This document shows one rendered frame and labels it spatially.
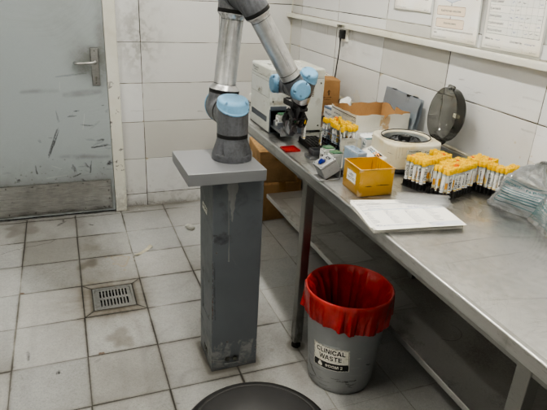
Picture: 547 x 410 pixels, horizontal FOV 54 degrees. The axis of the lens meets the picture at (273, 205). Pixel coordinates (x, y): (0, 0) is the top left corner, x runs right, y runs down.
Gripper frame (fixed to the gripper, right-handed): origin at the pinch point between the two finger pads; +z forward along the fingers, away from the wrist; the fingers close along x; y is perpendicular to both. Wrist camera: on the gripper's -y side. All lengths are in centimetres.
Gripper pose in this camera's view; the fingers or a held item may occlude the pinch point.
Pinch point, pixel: (287, 130)
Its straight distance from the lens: 242.7
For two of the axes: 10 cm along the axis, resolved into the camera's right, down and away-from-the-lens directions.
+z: -2.2, 6.0, 7.7
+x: 9.3, -1.0, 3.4
